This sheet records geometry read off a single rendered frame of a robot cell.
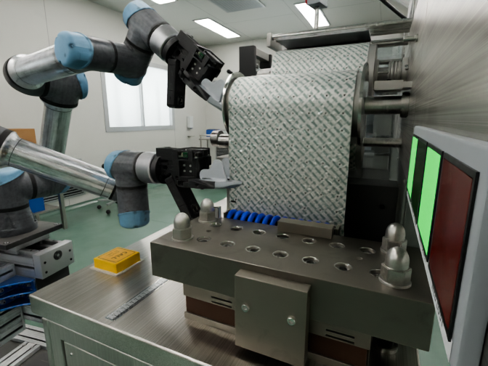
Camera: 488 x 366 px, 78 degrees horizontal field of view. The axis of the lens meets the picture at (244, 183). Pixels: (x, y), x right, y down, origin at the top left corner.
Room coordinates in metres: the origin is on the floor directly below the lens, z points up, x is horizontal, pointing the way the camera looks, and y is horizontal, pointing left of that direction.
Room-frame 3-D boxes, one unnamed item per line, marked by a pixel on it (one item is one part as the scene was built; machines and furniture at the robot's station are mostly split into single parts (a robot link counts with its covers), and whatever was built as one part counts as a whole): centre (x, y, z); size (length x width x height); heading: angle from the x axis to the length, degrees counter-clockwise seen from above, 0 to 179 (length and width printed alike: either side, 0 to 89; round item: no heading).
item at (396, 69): (0.78, -0.36, 1.34); 0.07 x 0.07 x 0.07; 65
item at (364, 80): (0.57, -0.22, 1.25); 0.15 x 0.01 x 0.15; 155
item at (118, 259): (0.63, 0.29, 0.91); 0.07 x 0.07 x 0.02; 65
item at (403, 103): (0.55, -0.25, 1.25); 0.07 x 0.04 x 0.04; 65
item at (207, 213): (0.56, 0.07, 1.05); 0.04 x 0.04 x 0.04
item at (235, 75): (0.68, 0.01, 1.25); 0.15 x 0.01 x 0.15; 155
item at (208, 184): (0.63, 0.10, 1.09); 0.09 x 0.05 x 0.02; 64
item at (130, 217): (0.76, 0.29, 1.01); 0.11 x 0.08 x 0.11; 22
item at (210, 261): (0.45, -0.06, 1.00); 0.40 x 0.16 x 0.06; 65
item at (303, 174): (0.57, -0.08, 1.11); 0.23 x 0.01 x 0.18; 65
